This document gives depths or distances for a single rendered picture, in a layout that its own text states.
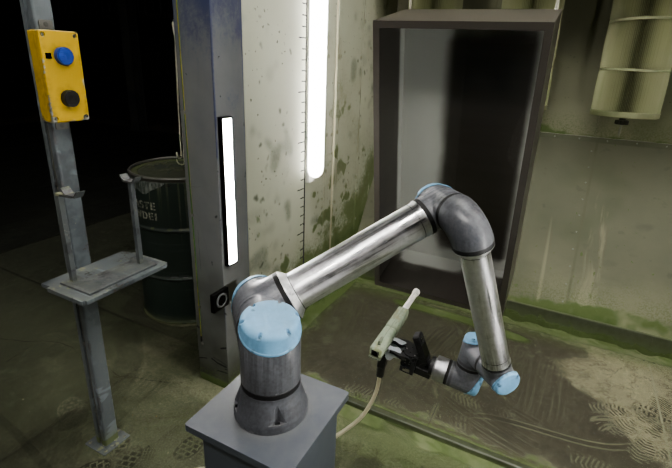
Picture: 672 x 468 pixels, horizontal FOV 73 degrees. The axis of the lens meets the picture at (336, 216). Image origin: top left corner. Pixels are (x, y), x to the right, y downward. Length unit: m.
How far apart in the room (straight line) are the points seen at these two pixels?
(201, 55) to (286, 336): 1.14
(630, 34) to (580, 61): 0.45
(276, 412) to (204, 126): 1.12
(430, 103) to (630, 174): 1.49
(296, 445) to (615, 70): 2.38
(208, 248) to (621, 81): 2.22
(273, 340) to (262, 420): 0.21
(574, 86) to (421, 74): 1.35
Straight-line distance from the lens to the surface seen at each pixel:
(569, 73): 3.23
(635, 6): 2.88
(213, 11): 1.83
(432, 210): 1.31
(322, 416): 1.26
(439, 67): 2.09
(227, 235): 1.94
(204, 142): 1.88
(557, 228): 3.05
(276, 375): 1.13
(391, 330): 1.75
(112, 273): 1.70
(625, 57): 2.85
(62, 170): 1.70
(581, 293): 2.99
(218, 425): 1.26
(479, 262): 1.29
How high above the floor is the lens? 1.50
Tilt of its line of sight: 19 degrees down
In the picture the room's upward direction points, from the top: 2 degrees clockwise
